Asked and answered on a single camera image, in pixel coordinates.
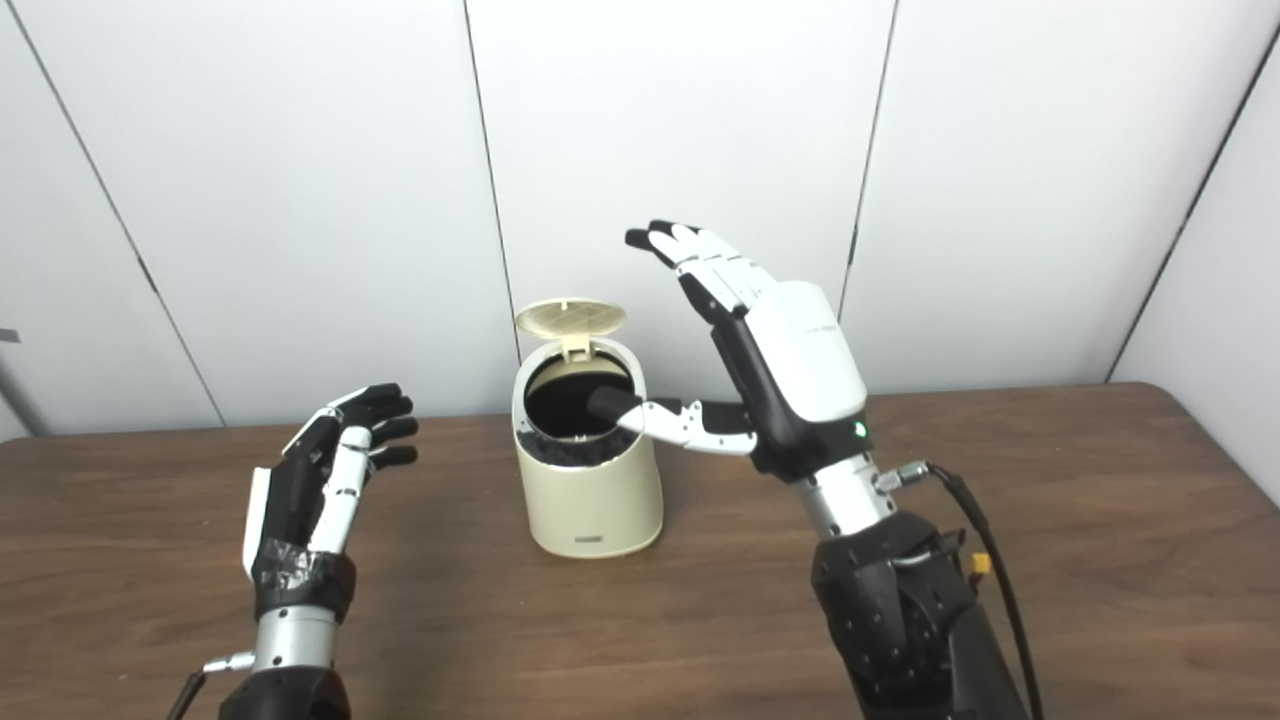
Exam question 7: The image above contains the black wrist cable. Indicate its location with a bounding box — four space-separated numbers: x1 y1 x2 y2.
165 650 256 720
875 460 1046 720

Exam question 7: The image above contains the black bin liner bag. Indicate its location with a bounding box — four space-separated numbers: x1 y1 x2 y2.
516 352 639 467

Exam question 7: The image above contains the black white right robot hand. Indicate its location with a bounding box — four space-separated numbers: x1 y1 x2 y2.
585 220 871 484

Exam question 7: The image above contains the cream-colored bin body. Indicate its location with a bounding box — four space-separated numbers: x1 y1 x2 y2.
511 338 665 559

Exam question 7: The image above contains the round cream bin lid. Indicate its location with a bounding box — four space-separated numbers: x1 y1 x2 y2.
514 297 629 359

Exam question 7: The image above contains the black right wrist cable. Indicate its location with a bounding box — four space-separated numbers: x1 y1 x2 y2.
875 460 1046 720

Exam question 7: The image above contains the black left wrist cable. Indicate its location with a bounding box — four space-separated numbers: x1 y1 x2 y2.
165 650 256 720

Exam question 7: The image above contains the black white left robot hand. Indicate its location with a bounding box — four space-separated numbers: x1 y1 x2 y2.
243 383 421 621

